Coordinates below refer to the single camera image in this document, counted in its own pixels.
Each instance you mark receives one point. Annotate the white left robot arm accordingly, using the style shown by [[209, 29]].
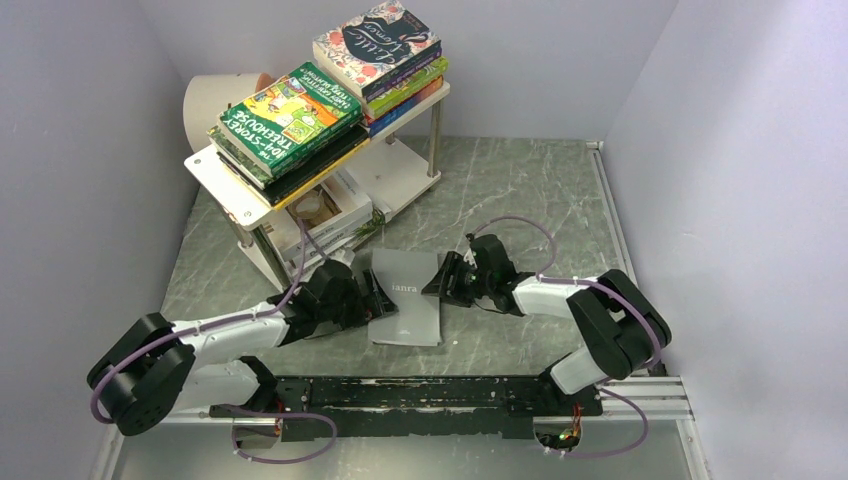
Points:
[[159, 366]]

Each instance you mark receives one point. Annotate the blue orange book in stack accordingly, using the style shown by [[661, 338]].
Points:
[[381, 123]]

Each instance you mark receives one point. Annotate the yellow Little Prince book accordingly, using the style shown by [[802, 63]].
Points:
[[320, 176]]

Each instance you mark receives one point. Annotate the white magazine with photo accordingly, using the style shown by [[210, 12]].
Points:
[[339, 193]]

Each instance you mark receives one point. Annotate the white tape roll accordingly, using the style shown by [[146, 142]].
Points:
[[207, 96]]

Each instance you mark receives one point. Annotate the white palm leaf book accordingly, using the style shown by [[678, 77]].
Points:
[[375, 216]]

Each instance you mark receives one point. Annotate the green 104-storey treehouse book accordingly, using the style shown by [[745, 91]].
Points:
[[279, 126]]

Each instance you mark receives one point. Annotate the floral Little Women book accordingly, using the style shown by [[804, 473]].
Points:
[[369, 49]]

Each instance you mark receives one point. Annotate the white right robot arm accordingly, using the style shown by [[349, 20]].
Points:
[[621, 330]]

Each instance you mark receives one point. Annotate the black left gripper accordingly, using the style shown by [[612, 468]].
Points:
[[376, 303]]

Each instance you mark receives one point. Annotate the grey laptop box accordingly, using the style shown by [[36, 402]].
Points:
[[402, 275]]

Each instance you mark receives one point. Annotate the white two-tier shelf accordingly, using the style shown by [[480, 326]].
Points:
[[388, 170]]

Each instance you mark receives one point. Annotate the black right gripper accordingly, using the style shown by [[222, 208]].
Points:
[[438, 286]]

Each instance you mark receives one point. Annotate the brown cover book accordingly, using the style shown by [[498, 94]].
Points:
[[292, 247]]

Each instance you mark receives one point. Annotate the green treehouse book in stack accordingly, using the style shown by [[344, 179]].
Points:
[[395, 95]]

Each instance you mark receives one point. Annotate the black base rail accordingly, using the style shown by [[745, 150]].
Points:
[[417, 405]]

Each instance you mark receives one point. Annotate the purple treehouse book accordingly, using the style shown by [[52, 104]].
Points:
[[420, 68]]

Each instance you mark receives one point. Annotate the dark green garden book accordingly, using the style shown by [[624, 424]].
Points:
[[238, 161]]

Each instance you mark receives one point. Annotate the black Moon and Sixpence book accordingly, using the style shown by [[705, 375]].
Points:
[[290, 182]]

